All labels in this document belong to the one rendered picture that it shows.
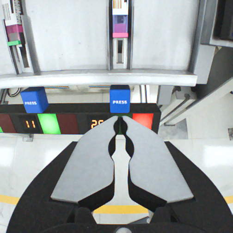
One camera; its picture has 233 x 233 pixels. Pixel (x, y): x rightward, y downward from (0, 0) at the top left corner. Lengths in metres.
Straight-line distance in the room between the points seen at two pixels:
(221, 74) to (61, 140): 0.87
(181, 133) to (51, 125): 0.83
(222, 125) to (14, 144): 1.48
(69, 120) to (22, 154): 0.88
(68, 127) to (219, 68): 0.24
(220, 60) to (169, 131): 0.73
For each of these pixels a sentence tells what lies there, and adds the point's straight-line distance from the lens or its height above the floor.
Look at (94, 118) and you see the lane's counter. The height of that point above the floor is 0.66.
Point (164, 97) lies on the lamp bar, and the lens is 0.21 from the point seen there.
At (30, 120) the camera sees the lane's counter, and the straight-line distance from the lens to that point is 0.23.
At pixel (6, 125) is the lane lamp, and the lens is 0.27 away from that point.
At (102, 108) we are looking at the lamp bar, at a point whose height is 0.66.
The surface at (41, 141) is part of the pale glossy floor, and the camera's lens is 0.99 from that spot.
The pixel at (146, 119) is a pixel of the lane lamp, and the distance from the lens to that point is 0.19.
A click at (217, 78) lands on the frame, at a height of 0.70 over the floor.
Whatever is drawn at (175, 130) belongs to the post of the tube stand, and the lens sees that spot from 0.93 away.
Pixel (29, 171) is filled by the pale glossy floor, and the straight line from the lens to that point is 1.03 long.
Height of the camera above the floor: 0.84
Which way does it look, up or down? 74 degrees down
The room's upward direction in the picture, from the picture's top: 1 degrees counter-clockwise
